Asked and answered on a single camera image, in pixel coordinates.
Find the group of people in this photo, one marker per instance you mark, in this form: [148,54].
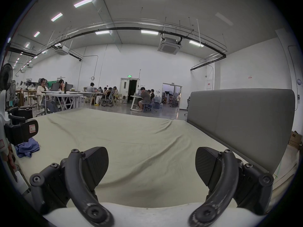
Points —
[106,94]

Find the grey padded headboard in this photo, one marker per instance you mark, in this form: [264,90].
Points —
[236,126]

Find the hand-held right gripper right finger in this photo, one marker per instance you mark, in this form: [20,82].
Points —
[224,185]

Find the black standing fan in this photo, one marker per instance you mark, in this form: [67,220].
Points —
[5,76]

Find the white trestle table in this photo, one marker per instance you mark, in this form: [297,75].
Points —
[62,94]

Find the white desk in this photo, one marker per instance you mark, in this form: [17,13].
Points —
[135,98]

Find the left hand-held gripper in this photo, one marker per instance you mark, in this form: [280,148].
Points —
[2,117]

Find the bed with pale green sheet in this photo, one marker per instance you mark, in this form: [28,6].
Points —
[142,145]

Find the blue water jugs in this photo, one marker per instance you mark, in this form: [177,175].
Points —
[157,103]

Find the blue garment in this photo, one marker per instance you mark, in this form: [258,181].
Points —
[27,146]

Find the person's left hand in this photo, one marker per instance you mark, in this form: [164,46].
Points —
[8,156]

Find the cardboard carton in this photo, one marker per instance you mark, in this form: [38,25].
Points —
[295,138]

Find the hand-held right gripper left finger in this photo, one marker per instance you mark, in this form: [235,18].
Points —
[78,188]

